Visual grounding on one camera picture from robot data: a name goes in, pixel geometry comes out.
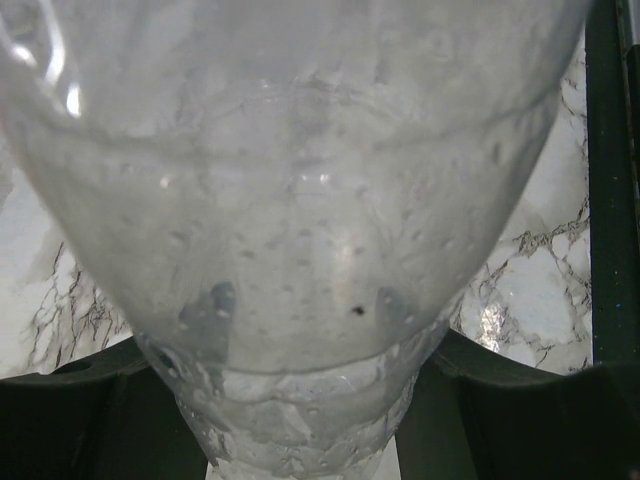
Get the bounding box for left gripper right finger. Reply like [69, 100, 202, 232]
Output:
[395, 331, 639, 480]

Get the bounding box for clear plastic bottle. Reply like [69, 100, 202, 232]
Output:
[1, 1, 591, 479]

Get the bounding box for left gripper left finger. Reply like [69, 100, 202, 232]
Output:
[1, 339, 208, 480]

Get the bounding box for black mounting rail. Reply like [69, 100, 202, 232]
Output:
[585, 1, 639, 364]

